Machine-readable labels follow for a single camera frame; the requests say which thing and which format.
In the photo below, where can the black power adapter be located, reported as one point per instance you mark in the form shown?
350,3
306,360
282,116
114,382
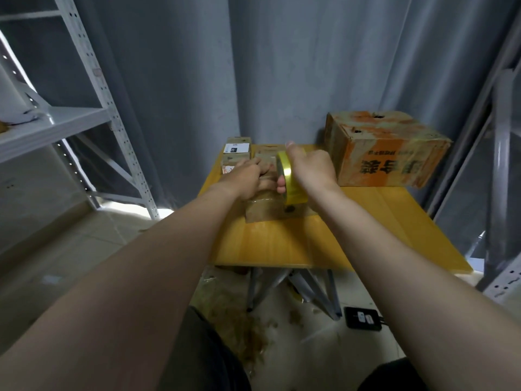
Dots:
362,318

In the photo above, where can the large orange print cardboard box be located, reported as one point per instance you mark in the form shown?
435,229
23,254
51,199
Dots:
387,146

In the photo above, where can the person's left hand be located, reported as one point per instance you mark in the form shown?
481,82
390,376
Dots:
244,179

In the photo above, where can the grey curtain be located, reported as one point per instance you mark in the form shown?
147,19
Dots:
244,61

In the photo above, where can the person's right forearm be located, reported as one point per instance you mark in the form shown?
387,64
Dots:
415,313

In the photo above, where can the person's right hand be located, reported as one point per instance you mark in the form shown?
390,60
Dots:
313,171

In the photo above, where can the medium brown cardboard box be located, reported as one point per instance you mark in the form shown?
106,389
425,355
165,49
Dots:
265,209

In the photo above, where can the yellow wooden table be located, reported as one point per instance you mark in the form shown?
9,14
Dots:
407,232

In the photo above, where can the person's right leg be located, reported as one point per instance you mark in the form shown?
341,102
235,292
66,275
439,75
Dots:
391,377

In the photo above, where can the long white-labelled cardboard box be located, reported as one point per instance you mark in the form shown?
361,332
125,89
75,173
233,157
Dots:
237,149

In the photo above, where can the person's left forearm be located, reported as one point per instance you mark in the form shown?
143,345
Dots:
114,313

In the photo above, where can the tape scraps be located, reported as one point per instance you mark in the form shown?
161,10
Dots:
240,325

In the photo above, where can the grey metal shelf unit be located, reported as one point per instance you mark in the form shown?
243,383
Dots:
57,126
492,191

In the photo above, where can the yellow tape roll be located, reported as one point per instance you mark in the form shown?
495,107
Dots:
286,179

